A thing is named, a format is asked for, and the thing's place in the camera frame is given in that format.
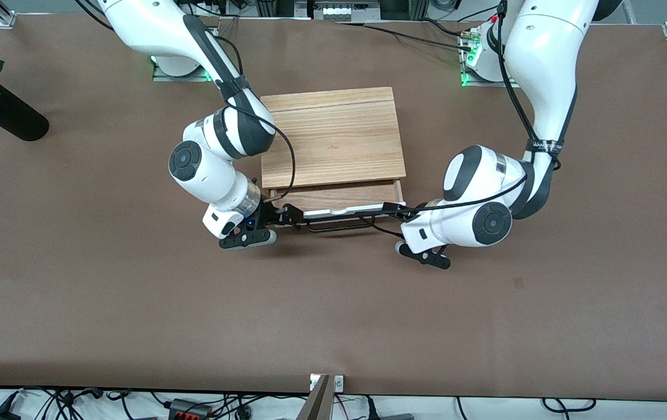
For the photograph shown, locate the white drawer with black handle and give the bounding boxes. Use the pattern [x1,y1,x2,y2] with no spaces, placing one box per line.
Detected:
[267,180,407,235]

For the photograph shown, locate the wooden drawer cabinet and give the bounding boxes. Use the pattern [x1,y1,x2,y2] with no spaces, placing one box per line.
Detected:
[260,86,407,205]

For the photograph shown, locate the white grey power strip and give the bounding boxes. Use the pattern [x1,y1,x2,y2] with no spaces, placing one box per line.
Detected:
[310,0,382,23]

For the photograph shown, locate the black power strip red switches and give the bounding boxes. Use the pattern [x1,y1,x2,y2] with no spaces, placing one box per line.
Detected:
[167,398,212,420]

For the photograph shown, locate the black cylindrical vase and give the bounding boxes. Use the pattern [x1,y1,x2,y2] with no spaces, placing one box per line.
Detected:
[0,82,50,142]

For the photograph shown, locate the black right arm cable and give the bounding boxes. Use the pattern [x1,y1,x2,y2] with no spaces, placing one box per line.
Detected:
[74,0,298,205]

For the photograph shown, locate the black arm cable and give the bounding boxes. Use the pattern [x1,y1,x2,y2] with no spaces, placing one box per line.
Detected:
[362,0,563,240]
[74,0,298,205]

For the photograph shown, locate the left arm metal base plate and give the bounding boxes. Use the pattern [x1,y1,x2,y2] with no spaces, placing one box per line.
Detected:
[460,24,522,89]

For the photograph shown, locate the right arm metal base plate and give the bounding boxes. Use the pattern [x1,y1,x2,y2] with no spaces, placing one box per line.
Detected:
[152,55,215,82]

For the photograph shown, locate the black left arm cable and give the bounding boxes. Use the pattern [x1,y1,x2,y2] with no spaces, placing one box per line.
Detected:
[362,0,563,240]

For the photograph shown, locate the long black table cable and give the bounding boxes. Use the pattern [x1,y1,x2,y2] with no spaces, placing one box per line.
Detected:
[333,22,475,52]

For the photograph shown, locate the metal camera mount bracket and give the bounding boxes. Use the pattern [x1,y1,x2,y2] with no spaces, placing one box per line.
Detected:
[296,373,345,420]

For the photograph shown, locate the short black table cable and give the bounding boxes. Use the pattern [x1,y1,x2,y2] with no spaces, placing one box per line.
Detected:
[415,19,466,37]

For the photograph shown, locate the black looped floor cable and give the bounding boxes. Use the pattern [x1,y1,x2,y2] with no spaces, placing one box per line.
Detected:
[542,397,598,413]

